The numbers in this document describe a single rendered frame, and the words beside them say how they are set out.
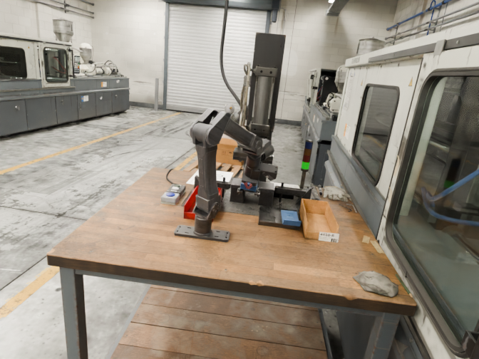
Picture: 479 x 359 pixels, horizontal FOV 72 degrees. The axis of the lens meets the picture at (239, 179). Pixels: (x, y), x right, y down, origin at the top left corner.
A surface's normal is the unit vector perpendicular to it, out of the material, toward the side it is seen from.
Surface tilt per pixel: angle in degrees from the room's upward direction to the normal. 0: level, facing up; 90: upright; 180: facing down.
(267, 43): 90
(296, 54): 90
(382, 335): 90
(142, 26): 90
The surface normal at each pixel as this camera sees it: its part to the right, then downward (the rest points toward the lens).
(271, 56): -0.09, 0.31
